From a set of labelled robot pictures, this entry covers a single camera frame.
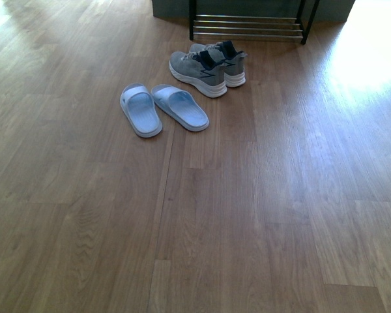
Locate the light blue slipper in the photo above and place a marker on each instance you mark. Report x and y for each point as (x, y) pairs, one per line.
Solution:
(181, 106)
(138, 106)

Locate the black metal shoe rack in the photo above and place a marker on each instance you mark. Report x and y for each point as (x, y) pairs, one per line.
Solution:
(221, 27)

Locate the grey sneaker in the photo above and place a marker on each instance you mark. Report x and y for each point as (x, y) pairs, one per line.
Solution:
(200, 70)
(232, 59)

